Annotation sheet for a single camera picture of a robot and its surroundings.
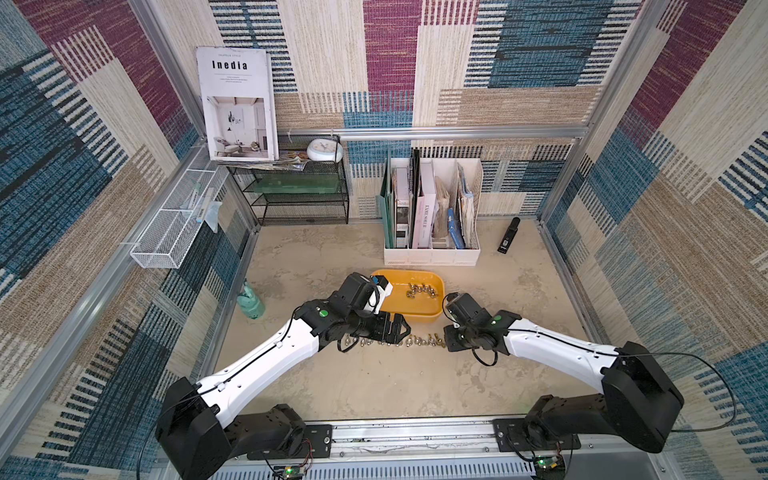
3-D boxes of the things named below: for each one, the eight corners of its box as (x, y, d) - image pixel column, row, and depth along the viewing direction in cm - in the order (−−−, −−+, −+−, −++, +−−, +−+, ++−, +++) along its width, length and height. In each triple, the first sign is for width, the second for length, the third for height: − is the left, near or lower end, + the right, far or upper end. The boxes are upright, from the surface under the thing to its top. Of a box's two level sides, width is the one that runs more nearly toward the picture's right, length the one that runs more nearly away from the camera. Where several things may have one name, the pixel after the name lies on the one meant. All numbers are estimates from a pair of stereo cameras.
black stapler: (497, 251, 113) (501, 242, 109) (510, 225, 121) (514, 216, 117) (506, 254, 112) (510, 246, 108) (519, 228, 120) (523, 219, 116)
